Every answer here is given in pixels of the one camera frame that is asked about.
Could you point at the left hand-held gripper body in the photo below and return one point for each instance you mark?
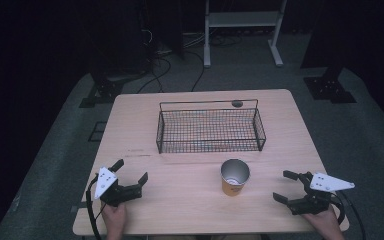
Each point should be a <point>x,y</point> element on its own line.
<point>126,193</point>

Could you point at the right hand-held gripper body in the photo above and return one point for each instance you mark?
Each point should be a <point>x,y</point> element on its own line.
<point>313,203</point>

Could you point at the orange paper cup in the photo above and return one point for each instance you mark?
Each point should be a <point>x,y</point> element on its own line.
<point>234,186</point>

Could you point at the person's right hand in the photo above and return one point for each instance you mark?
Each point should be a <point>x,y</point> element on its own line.
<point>328,225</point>

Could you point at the person's left hand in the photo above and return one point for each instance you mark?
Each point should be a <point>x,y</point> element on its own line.
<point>115,221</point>

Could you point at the black stand base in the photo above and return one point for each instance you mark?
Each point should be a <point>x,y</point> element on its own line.
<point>101,91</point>
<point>330,90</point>

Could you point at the dark round table grommet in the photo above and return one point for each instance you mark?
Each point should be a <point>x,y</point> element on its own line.
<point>237,103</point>

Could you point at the black rectangular floor frame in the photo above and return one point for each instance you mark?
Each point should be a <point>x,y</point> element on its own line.
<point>93,131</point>

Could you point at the white metal stand frame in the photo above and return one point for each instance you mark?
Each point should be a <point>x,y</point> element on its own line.
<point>243,18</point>

